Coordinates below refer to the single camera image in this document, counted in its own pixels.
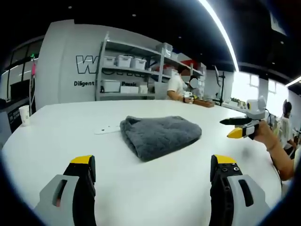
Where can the long ceiling light strip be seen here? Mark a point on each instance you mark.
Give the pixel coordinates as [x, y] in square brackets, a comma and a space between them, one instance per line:
[223, 33]

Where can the brown wooden tray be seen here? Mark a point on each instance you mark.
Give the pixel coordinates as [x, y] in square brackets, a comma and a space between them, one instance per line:
[204, 103]

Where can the short ceiling light strip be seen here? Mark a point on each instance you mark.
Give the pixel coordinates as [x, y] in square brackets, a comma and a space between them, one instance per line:
[294, 83]

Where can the white paper cup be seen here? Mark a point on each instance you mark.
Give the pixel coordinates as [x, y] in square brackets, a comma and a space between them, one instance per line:
[24, 115]

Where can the grey towel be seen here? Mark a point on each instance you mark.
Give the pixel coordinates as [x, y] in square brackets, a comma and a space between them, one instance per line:
[157, 136]

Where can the white flat plastic piece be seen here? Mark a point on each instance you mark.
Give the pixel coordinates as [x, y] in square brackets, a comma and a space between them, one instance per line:
[105, 129]

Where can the row of white storage boxes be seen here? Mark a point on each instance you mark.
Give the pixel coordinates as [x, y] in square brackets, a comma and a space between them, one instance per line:
[124, 60]

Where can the grey metal shelving unit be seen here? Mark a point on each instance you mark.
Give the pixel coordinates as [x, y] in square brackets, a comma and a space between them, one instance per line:
[161, 68]

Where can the person's right hand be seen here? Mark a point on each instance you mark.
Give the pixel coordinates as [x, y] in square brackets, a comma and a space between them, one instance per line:
[264, 135]

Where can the black metal stand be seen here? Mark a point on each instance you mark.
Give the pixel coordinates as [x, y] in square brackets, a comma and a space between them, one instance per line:
[222, 87]

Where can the pink hanging object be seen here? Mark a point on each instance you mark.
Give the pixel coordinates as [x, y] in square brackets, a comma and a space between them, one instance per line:
[34, 68]

